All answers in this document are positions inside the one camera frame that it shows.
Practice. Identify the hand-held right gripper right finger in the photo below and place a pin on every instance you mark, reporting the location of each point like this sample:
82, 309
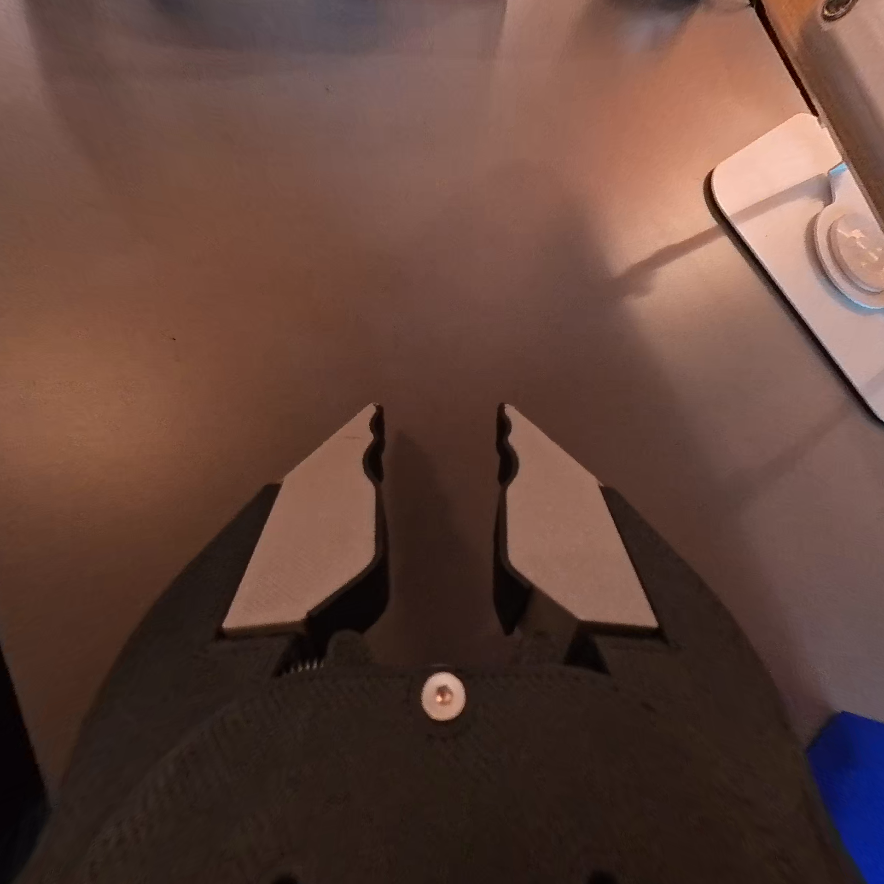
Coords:
573, 552

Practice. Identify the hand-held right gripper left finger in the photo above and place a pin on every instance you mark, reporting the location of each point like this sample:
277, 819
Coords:
311, 552

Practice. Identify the blue plastic bin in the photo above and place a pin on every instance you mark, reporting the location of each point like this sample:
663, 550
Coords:
849, 794

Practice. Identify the white clipboard stand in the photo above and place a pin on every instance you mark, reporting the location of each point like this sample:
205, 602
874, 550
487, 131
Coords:
773, 228

